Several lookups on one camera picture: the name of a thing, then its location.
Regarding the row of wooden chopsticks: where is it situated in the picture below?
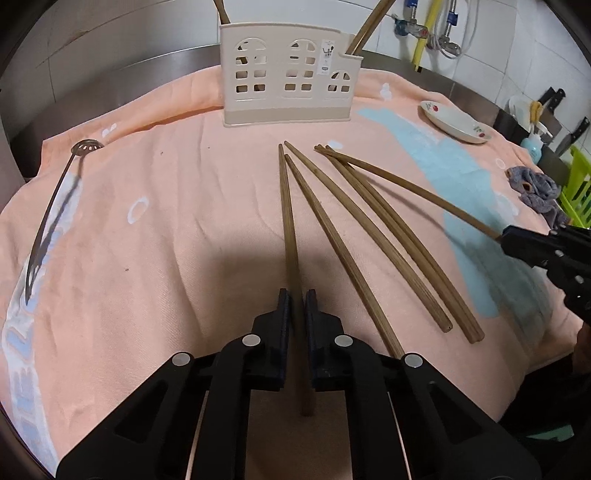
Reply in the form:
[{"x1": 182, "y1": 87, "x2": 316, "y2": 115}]
[{"x1": 283, "y1": 141, "x2": 485, "y2": 360}]

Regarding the black-handled knife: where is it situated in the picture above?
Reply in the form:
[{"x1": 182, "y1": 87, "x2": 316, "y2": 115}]
[{"x1": 538, "y1": 88, "x2": 566, "y2": 116}]

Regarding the red-handled water valve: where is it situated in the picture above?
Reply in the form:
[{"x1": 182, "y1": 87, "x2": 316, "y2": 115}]
[{"x1": 392, "y1": 14, "x2": 428, "y2": 40}]

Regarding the white flower-print dish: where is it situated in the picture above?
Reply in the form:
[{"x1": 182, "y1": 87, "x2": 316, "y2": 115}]
[{"x1": 419, "y1": 100, "x2": 490, "y2": 145}]

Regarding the beige plastic utensil holder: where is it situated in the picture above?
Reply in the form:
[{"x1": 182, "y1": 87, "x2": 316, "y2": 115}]
[{"x1": 218, "y1": 23, "x2": 363, "y2": 127}]

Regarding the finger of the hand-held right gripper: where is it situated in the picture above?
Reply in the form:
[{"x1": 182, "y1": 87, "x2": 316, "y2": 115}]
[
  {"x1": 501, "y1": 224, "x2": 591, "y2": 269},
  {"x1": 531, "y1": 250, "x2": 591, "y2": 322}
]

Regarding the white bottle with brushes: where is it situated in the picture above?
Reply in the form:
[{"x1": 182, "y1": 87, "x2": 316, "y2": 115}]
[{"x1": 508, "y1": 95, "x2": 536, "y2": 130}]

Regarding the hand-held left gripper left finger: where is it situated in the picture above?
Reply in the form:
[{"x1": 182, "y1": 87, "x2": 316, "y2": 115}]
[{"x1": 55, "y1": 288, "x2": 294, "y2": 480}]

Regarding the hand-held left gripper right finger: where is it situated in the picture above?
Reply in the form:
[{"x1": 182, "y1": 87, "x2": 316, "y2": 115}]
[{"x1": 305, "y1": 288, "x2": 541, "y2": 480}]

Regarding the peach printed towel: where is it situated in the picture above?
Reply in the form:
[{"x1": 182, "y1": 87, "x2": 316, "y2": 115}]
[{"x1": 0, "y1": 65, "x2": 575, "y2": 480}]

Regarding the light blue bottle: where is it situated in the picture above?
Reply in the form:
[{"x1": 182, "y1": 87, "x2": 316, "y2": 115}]
[{"x1": 521, "y1": 131, "x2": 546, "y2": 163}]

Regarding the yellow gas hose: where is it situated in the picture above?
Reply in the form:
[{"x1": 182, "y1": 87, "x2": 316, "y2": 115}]
[{"x1": 412, "y1": 0, "x2": 443, "y2": 71}]

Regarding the grey knitted cloth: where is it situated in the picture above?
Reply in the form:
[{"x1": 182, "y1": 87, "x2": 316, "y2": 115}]
[{"x1": 505, "y1": 166, "x2": 571, "y2": 229}]

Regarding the metal slotted spoon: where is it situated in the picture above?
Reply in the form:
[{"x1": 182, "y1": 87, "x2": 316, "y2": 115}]
[{"x1": 25, "y1": 139, "x2": 105, "y2": 305}]

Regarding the black-handled cleaver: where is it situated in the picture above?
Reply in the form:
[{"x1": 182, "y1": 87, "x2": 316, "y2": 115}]
[{"x1": 554, "y1": 117, "x2": 591, "y2": 158}]

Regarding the bright green plastic basket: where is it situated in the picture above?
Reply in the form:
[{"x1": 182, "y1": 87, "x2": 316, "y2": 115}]
[{"x1": 556, "y1": 145, "x2": 591, "y2": 229}]

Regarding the metal water valve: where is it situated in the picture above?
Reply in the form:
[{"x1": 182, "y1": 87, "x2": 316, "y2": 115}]
[{"x1": 436, "y1": 34, "x2": 462, "y2": 58}]

